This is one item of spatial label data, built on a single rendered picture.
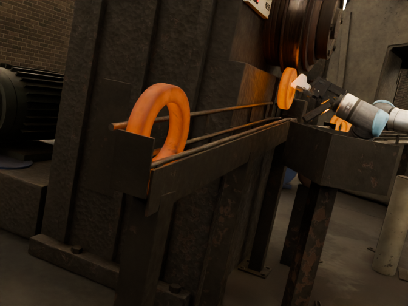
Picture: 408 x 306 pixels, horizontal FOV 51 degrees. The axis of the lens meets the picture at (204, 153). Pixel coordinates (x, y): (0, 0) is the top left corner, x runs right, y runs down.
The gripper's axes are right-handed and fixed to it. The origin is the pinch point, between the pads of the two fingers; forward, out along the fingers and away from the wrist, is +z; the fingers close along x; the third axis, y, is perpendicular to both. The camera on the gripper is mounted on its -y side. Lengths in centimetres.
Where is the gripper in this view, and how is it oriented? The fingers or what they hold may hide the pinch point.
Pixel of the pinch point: (288, 83)
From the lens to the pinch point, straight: 165.7
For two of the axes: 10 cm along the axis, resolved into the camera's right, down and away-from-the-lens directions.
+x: -3.8, 0.6, -9.2
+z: -8.1, -5.0, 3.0
